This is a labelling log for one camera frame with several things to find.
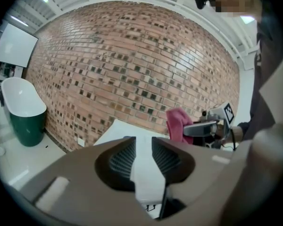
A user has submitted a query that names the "white and green bathtub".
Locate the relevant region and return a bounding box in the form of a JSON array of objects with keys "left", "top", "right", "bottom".
[{"left": 1, "top": 77, "right": 47, "bottom": 147}]

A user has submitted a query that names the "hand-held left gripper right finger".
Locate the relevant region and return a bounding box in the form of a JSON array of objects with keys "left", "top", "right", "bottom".
[{"left": 152, "top": 137, "right": 234, "bottom": 220}]

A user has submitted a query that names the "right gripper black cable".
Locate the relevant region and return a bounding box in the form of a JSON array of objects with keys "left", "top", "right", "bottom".
[{"left": 220, "top": 126, "right": 237, "bottom": 151}]

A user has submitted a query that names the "pink cloth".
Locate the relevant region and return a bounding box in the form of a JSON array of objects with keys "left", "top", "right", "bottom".
[{"left": 165, "top": 107, "right": 194, "bottom": 145}]

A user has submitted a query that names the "ceiling light panel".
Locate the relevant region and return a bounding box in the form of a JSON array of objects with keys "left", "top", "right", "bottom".
[{"left": 240, "top": 15, "right": 256, "bottom": 24}]

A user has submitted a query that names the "person's right forearm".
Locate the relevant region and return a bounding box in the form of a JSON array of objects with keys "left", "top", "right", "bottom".
[{"left": 230, "top": 121, "right": 253, "bottom": 142}]

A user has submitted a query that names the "person's dark top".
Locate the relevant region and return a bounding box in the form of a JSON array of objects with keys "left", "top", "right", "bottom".
[{"left": 242, "top": 8, "right": 283, "bottom": 141}]

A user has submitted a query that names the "white ceramic sink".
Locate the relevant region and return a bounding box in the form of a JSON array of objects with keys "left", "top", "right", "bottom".
[{"left": 93, "top": 119, "right": 239, "bottom": 203}]

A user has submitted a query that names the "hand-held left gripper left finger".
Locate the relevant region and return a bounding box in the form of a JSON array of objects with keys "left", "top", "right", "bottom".
[{"left": 20, "top": 137, "right": 154, "bottom": 221}]

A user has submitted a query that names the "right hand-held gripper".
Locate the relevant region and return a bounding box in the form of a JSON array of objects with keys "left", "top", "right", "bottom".
[{"left": 183, "top": 101, "right": 236, "bottom": 149}]

